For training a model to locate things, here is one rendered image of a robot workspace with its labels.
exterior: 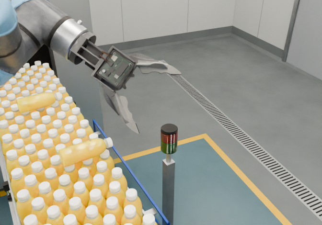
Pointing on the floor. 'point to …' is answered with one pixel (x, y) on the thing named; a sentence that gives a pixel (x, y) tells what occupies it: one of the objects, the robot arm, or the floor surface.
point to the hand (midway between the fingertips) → (161, 104)
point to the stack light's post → (168, 190)
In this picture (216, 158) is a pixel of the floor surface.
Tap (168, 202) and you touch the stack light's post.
